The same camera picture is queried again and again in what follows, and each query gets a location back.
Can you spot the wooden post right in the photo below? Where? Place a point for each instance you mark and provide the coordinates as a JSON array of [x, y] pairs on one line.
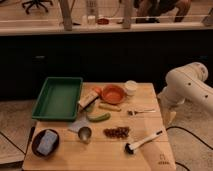
[[128, 7]]

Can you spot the black and white brush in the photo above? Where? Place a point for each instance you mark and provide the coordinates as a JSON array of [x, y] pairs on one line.
[[131, 147]]

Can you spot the blue sponge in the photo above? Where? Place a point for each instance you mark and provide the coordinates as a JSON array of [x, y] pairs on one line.
[[46, 143]]

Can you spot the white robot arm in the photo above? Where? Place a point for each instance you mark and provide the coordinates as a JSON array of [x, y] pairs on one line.
[[185, 82]]

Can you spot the small metal cup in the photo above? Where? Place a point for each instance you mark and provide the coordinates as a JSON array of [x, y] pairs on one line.
[[85, 134]]

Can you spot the red object on counter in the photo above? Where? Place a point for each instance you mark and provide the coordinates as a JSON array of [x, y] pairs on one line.
[[102, 21]]

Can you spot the translucent tan gripper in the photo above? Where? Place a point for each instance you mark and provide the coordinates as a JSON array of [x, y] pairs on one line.
[[168, 114]]

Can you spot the brown grape bunch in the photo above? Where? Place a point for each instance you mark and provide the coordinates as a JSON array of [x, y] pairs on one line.
[[119, 132]]

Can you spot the green cucumber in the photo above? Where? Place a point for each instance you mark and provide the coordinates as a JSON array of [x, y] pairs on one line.
[[99, 118]]

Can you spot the person in background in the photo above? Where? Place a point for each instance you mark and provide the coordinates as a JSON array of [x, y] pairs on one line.
[[148, 10]]

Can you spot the silver metal fork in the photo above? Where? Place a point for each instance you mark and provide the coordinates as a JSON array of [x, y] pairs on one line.
[[131, 112]]

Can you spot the yellow corn piece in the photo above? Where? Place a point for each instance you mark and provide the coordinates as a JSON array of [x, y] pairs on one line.
[[109, 107]]

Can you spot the white plastic cup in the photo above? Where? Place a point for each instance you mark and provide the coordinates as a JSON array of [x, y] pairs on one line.
[[130, 87]]

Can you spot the grey cloth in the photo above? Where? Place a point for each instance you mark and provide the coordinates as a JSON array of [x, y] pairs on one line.
[[80, 122]]

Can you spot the black office chair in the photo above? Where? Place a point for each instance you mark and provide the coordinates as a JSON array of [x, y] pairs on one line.
[[38, 3]]

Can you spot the dark round plate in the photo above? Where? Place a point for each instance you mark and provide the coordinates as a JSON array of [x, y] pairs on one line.
[[36, 142]]

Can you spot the wooden post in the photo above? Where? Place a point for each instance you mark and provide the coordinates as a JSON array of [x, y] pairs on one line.
[[128, 7], [65, 10]]

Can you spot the green plastic tray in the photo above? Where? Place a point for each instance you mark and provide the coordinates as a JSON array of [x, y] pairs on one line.
[[58, 99]]

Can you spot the wooden post left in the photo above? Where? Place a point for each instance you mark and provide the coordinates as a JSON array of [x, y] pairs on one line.
[[65, 10]]

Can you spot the orange plastic bowl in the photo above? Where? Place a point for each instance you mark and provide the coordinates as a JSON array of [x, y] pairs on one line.
[[113, 94]]

